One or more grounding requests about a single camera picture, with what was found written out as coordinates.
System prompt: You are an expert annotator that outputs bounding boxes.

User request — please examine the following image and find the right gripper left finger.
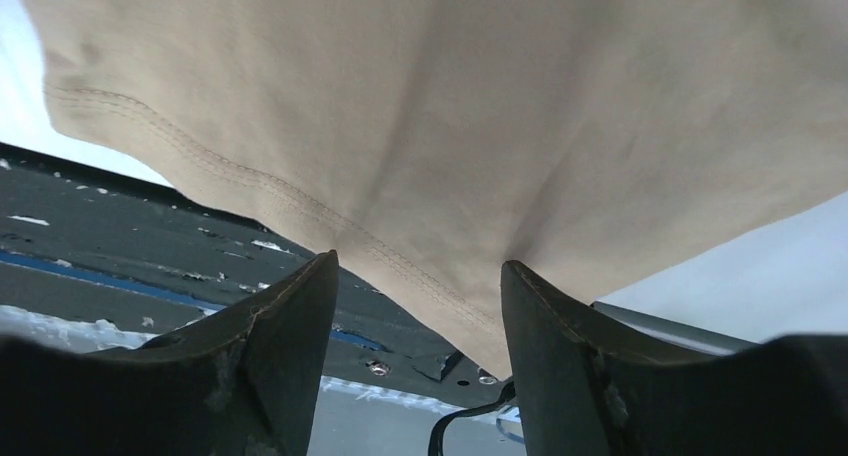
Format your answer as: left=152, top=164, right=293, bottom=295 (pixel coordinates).
left=1, top=251, right=339, bottom=455

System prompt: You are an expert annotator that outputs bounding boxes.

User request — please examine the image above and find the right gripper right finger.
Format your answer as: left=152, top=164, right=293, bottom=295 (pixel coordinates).
left=501, top=261, right=847, bottom=455

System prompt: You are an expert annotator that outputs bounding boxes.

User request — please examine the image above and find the beige t-shirt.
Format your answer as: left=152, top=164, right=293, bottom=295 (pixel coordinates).
left=22, top=0, right=847, bottom=377

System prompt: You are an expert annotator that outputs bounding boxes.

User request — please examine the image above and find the aluminium frame rail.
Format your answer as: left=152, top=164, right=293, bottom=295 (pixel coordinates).
left=592, top=302, right=756, bottom=356

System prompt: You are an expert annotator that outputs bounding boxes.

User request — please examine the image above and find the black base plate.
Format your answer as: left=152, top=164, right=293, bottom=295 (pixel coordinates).
left=1, top=145, right=501, bottom=407

